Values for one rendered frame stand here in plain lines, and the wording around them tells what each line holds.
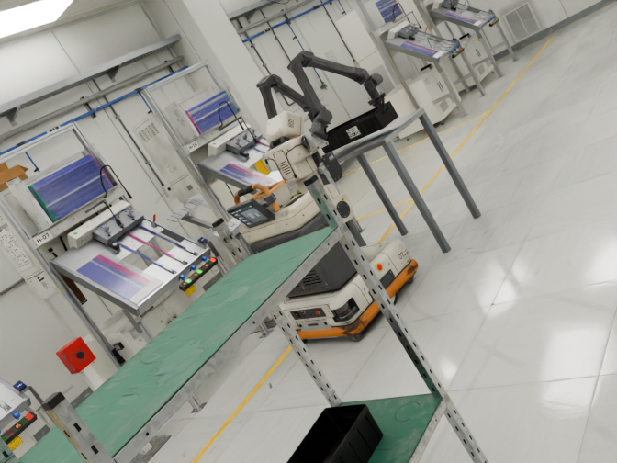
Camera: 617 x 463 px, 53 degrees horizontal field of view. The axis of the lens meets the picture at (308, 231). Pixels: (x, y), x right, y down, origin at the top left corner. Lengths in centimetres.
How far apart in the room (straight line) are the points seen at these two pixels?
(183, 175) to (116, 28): 243
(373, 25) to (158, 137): 353
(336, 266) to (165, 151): 227
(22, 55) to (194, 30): 179
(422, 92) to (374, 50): 79
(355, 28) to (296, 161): 456
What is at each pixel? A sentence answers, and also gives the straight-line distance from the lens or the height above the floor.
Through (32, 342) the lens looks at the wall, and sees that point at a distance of 561.
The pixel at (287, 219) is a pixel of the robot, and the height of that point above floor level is 76.
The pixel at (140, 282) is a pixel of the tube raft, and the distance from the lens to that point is 392.
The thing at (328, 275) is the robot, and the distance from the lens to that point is 331.
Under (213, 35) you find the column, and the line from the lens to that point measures 713.
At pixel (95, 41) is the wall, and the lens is 689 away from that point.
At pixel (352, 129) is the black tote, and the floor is 92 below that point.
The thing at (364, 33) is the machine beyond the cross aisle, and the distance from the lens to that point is 788.
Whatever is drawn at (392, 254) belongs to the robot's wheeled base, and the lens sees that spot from 358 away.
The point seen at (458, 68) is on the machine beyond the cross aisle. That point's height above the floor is 36.
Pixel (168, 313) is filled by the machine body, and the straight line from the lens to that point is 424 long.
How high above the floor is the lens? 133
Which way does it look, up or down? 12 degrees down
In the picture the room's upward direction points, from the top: 32 degrees counter-clockwise
